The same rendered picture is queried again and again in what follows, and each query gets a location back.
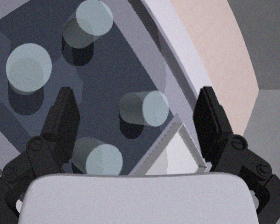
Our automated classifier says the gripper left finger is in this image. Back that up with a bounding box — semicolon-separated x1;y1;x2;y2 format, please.
0;87;80;224

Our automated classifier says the clear glass jar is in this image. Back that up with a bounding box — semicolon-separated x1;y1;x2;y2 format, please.
62;0;113;49
71;137;123;175
6;43;52;95
119;91;169;127

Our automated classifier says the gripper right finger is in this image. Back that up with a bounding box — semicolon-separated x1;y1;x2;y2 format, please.
193;86;280;224

